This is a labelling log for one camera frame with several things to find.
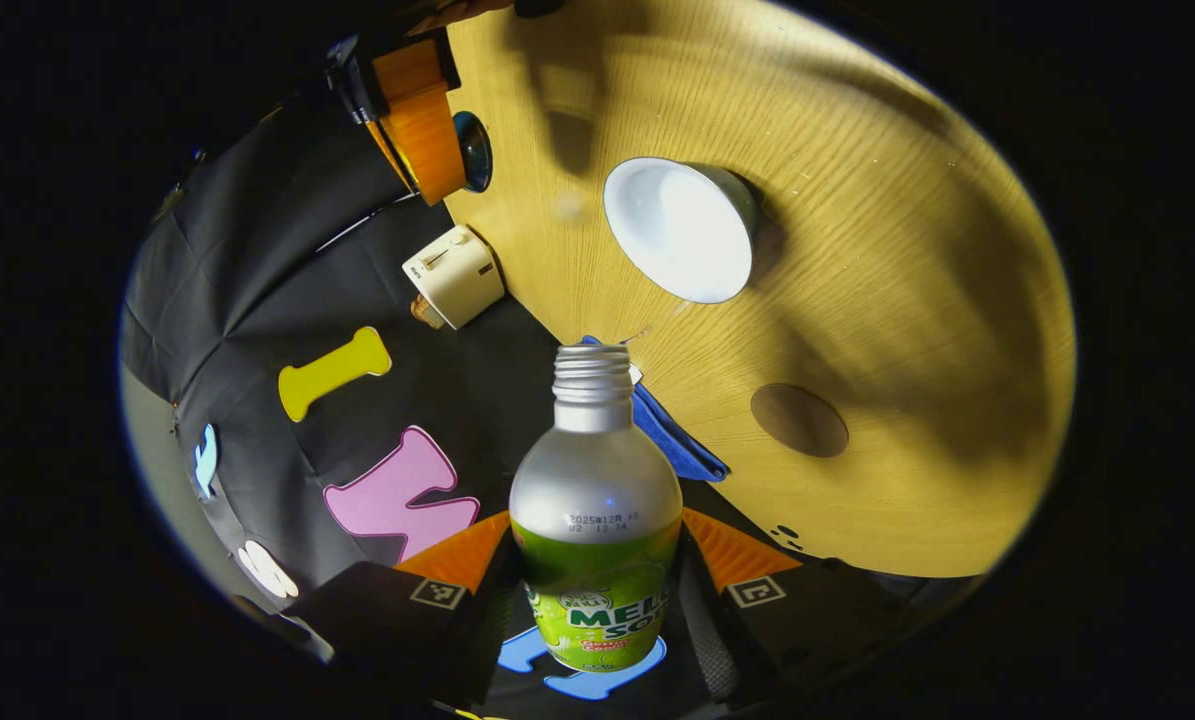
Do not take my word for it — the silver green water bottle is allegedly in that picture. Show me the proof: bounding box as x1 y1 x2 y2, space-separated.
509 343 684 674

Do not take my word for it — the white toaster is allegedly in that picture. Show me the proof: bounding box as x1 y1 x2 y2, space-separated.
402 224 506 331

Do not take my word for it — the blue folded towel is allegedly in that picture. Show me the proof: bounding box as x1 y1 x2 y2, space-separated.
577 335 730 484

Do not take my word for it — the dark teal teacup lid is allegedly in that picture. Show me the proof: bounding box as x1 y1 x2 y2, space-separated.
451 110 494 194

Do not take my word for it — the brown round coaster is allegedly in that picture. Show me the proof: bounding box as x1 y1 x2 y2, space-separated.
750 383 850 459

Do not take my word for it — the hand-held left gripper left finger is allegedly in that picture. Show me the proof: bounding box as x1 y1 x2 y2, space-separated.
287 510 518 706

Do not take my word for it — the black backdrop cloth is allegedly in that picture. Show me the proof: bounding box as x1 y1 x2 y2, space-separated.
117 90 968 720

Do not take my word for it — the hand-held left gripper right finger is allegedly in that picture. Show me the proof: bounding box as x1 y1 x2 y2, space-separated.
679 506 943 706

